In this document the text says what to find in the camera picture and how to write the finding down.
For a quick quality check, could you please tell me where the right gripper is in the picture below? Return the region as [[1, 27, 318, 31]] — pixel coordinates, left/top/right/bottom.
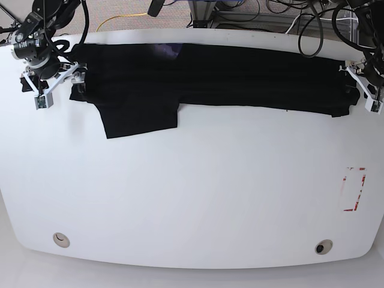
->
[[28, 56, 61, 80]]

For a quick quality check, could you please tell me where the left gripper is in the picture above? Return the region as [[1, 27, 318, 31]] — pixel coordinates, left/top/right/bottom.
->
[[364, 61, 383, 88]]

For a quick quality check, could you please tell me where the black T-shirt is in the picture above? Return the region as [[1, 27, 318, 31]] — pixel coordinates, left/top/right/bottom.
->
[[70, 43, 360, 139]]

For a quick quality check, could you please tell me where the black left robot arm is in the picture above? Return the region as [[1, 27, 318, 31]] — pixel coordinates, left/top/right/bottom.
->
[[346, 1, 383, 88]]

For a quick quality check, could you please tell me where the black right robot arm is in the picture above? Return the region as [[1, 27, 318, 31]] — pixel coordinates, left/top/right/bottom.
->
[[11, 0, 89, 80]]

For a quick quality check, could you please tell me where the black tripod stand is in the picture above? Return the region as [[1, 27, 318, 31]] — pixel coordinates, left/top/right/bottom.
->
[[1, 4, 23, 44]]

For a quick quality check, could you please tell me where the red tape rectangle marking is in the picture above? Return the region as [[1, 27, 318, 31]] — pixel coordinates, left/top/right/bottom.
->
[[340, 167, 367, 212]]

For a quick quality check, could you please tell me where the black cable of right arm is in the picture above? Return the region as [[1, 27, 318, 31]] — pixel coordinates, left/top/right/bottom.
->
[[53, 0, 91, 61]]

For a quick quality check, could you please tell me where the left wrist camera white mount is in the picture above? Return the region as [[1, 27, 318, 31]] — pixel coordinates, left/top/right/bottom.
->
[[339, 61, 383, 115]]

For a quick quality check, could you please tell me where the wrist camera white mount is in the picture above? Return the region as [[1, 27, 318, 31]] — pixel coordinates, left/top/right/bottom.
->
[[20, 62, 88, 110], [339, 61, 383, 115]]

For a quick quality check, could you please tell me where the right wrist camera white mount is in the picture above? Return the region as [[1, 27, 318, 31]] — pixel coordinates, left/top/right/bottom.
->
[[20, 62, 88, 110]]

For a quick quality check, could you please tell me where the white cable on floor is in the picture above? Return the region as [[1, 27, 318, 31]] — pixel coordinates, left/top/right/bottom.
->
[[284, 13, 358, 34]]

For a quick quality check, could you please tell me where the yellow cable on floor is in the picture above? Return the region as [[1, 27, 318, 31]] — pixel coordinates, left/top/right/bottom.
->
[[95, 11, 150, 32]]

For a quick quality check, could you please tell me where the aluminium frame post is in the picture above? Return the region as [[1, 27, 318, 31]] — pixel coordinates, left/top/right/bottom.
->
[[188, 1, 217, 28]]

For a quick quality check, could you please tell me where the left table cable grommet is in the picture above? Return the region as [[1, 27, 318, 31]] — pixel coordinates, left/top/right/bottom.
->
[[53, 233, 70, 248]]

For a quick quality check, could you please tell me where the table cable grommet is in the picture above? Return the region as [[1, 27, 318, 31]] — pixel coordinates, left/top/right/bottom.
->
[[315, 239, 333, 255], [53, 233, 70, 248]]

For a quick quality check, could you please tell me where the right table cable grommet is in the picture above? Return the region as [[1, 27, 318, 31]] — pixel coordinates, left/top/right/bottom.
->
[[315, 239, 333, 255]]

